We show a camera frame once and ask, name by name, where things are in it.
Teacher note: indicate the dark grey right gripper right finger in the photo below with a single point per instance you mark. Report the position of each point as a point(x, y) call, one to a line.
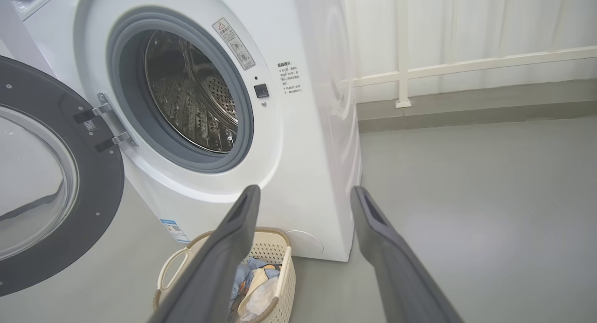
point(396, 271)

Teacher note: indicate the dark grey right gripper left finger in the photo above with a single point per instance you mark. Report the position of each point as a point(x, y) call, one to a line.
point(219, 267)

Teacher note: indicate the blue cartoon print garment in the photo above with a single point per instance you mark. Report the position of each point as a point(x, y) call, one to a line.
point(243, 274)

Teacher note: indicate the pile of clothes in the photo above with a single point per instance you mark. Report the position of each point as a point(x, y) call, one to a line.
point(261, 290)

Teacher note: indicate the dark round washer door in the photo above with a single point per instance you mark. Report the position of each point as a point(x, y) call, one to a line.
point(98, 183)

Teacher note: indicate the white front-load washing machine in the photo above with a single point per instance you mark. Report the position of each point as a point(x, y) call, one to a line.
point(308, 150)

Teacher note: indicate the stainless steel washing machine drum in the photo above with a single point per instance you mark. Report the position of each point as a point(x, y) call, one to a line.
point(196, 94)

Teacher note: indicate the metal door hinge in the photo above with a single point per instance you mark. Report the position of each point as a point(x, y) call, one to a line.
point(116, 122)

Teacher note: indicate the grey rubber door gasket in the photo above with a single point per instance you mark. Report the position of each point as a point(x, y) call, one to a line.
point(126, 90)

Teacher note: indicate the cream perforated laundry basket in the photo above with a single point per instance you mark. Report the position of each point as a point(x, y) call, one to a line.
point(268, 243)

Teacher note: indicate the blue energy label sticker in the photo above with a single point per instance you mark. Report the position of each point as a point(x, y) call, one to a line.
point(175, 230)

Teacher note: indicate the round white filter cover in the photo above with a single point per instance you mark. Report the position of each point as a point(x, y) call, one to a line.
point(305, 243)

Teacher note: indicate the grey warning sticker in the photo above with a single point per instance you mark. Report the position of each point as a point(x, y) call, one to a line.
point(234, 44)

